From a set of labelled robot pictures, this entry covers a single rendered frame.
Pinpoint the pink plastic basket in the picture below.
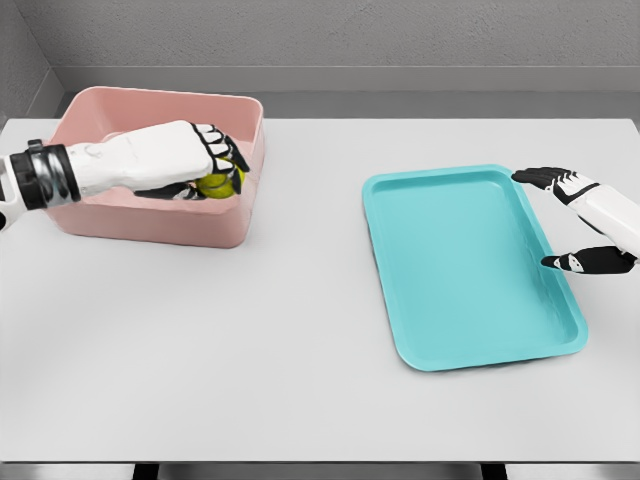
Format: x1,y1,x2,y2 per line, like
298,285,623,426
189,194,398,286
45,85,266,250

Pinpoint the blue plastic tray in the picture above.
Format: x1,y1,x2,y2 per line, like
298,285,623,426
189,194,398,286
361,164,589,373

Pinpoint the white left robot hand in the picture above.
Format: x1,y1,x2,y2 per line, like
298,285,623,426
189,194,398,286
113,120,251,201

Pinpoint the yellow-green tennis ball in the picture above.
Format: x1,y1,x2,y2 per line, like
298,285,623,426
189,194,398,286
196,156,246,200

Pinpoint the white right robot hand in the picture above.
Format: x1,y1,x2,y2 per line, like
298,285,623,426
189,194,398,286
511,166,640,276

